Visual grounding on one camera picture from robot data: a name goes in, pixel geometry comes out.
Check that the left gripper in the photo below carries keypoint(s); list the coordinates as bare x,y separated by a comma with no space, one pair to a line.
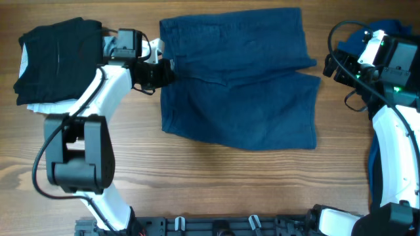
167,75

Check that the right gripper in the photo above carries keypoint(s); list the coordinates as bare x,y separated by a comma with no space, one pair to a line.
348,59

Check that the navy blue shorts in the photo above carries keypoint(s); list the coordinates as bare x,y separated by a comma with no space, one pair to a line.
240,79

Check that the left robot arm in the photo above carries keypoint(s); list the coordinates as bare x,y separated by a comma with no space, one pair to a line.
78,149

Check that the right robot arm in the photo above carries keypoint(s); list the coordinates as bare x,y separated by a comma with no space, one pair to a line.
390,219

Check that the blue shirt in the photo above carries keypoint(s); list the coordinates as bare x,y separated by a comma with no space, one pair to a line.
381,64

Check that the folded black shirt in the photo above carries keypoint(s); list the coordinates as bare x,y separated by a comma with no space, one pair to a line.
62,60

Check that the folded white grey shirt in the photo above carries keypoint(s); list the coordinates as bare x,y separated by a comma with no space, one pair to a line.
109,43

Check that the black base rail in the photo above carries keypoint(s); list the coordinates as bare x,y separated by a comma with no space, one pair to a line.
252,225

